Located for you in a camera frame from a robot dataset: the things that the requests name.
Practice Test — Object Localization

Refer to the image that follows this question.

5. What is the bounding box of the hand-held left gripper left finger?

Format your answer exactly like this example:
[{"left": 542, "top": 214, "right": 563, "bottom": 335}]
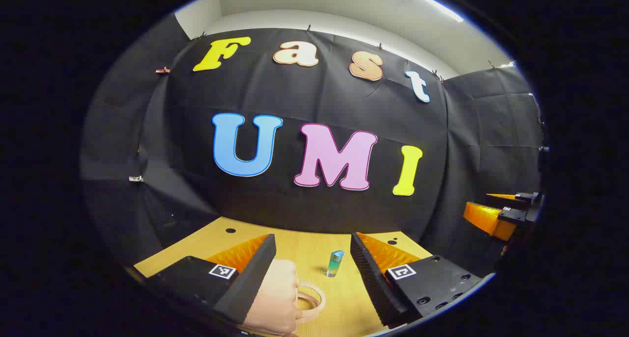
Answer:
[{"left": 145, "top": 234, "right": 277, "bottom": 327}]

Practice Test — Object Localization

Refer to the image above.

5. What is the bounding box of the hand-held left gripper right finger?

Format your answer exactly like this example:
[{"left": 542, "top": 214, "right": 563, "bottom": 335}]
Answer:
[{"left": 350, "top": 232, "right": 483, "bottom": 329}]

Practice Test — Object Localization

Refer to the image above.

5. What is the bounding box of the pink suitcase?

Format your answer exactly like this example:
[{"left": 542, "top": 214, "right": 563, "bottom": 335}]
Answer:
[{"left": 243, "top": 258, "right": 326, "bottom": 337}]

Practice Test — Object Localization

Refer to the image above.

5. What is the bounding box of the blue green gradient bottle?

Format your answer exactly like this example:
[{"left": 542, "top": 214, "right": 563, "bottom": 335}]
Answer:
[{"left": 326, "top": 251, "right": 344, "bottom": 278}]

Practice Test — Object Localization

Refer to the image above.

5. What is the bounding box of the black backdrop cloth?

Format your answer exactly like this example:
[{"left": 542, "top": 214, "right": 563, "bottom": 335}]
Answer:
[{"left": 81, "top": 13, "right": 546, "bottom": 279}]

